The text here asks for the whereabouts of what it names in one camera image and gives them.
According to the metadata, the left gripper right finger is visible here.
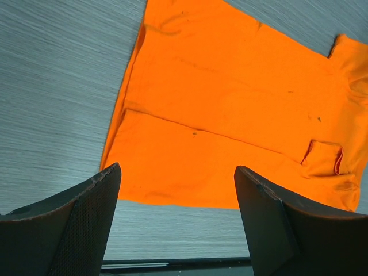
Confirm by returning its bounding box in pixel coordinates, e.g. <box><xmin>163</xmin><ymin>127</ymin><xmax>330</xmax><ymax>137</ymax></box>
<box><xmin>234</xmin><ymin>166</ymin><xmax>367</xmax><ymax>275</ymax></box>

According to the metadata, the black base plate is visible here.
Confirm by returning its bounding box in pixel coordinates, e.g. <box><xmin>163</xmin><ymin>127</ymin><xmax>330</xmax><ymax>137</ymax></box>
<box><xmin>100</xmin><ymin>257</ymin><xmax>254</xmax><ymax>275</ymax></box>

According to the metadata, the orange t shirt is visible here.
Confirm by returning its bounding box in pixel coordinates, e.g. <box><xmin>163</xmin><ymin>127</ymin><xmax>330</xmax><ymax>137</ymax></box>
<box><xmin>101</xmin><ymin>1</ymin><xmax>367</xmax><ymax>211</ymax></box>

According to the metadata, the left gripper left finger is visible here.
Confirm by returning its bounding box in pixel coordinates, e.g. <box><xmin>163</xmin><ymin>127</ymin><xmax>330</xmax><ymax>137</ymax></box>
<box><xmin>1</xmin><ymin>163</ymin><xmax>121</xmax><ymax>275</ymax></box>

